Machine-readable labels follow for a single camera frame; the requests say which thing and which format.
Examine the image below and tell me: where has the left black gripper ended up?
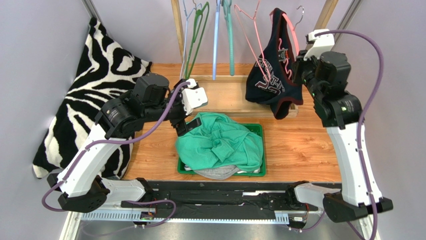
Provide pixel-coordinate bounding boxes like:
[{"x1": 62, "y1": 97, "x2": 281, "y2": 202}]
[{"x1": 144, "y1": 80, "x2": 202, "y2": 136}]

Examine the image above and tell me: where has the navy maroon tank top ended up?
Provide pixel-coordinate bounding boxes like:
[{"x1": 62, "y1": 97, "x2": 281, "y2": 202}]
[{"x1": 245, "y1": 8, "x2": 304, "y2": 120}]

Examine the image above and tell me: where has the pink wire hanger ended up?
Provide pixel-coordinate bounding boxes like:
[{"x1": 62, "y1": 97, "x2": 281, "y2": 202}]
[{"x1": 233, "y1": 0, "x2": 272, "y2": 82}]

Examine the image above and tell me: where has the green tank top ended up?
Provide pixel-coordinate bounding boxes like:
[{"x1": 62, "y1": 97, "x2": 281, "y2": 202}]
[{"x1": 175, "y1": 112, "x2": 264, "y2": 172}]

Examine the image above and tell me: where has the grey tank top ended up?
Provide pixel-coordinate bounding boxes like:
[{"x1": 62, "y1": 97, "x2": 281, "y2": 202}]
[{"x1": 194, "y1": 165, "x2": 240, "y2": 180}]

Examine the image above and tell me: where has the teal plastic hanger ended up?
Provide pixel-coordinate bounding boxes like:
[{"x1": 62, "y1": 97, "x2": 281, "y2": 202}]
[{"x1": 221, "y1": 0, "x2": 235, "y2": 76}]

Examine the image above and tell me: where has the green plastic hanger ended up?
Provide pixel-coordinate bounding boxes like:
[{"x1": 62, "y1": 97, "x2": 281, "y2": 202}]
[{"x1": 183, "y1": 1, "x2": 210, "y2": 79}]

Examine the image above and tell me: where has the light blue plastic hanger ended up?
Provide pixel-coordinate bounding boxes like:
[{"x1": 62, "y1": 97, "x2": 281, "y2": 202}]
[{"x1": 212, "y1": 0, "x2": 222, "y2": 80}]

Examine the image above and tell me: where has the light blue wire hanger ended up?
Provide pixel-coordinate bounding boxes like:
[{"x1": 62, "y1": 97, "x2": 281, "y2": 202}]
[{"x1": 180, "y1": 0, "x2": 199, "y2": 79}]

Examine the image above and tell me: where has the blue white striped tank top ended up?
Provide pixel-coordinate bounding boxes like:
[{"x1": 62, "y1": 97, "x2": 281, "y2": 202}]
[{"x1": 183, "y1": 164, "x2": 192, "y2": 171}]

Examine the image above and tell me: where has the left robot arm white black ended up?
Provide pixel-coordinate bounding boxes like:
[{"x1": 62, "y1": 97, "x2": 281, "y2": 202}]
[{"x1": 47, "y1": 73, "x2": 209, "y2": 213}]

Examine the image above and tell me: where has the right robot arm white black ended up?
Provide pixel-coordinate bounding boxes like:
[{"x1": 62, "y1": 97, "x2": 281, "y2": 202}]
[{"x1": 289, "y1": 50, "x2": 394, "y2": 223}]

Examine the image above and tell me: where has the green plastic tray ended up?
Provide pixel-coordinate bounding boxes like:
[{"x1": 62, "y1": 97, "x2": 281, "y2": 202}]
[{"x1": 176, "y1": 123, "x2": 267, "y2": 177}]

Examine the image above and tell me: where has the zebra print blanket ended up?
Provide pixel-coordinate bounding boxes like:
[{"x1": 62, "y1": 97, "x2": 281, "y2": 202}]
[{"x1": 32, "y1": 17, "x2": 153, "y2": 179}]

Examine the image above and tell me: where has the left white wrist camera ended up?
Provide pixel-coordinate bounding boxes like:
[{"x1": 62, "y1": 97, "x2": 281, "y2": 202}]
[{"x1": 181, "y1": 78, "x2": 209, "y2": 116}]

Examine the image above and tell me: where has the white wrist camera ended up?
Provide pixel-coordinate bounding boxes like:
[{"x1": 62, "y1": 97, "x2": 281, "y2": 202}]
[
  {"x1": 303, "y1": 29, "x2": 335, "y2": 61},
  {"x1": 181, "y1": 78, "x2": 209, "y2": 116}
]

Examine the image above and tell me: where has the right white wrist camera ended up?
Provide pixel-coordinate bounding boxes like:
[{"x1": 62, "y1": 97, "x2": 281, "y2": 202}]
[{"x1": 303, "y1": 29, "x2": 335, "y2": 61}]

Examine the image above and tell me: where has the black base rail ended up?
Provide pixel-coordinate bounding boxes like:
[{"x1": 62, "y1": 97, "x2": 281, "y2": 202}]
[{"x1": 71, "y1": 181, "x2": 372, "y2": 226}]

